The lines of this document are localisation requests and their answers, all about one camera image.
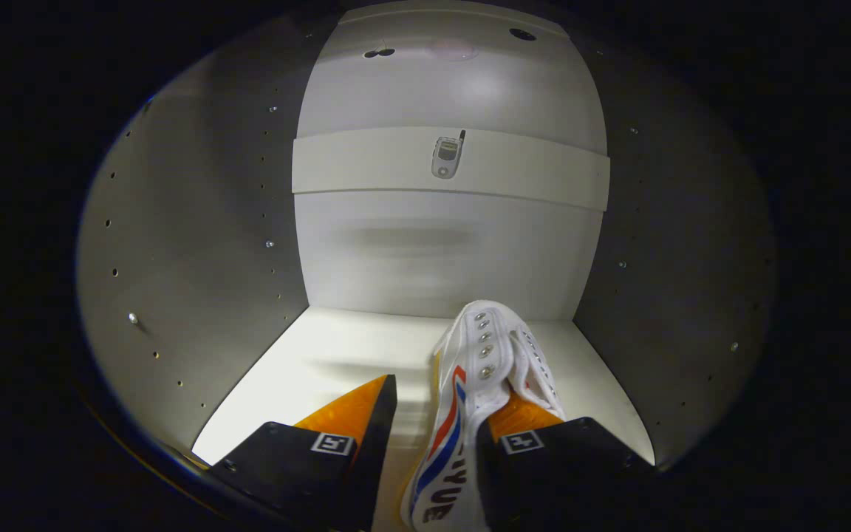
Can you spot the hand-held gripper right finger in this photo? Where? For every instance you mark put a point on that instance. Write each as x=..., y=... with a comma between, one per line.
x=566, y=465

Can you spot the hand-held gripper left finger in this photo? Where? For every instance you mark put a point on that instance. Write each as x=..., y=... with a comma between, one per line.
x=337, y=473

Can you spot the white canvas shoe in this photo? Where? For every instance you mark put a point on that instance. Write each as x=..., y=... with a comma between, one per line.
x=488, y=355

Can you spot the dark grey shoe cabinet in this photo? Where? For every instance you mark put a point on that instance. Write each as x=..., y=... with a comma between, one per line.
x=440, y=244

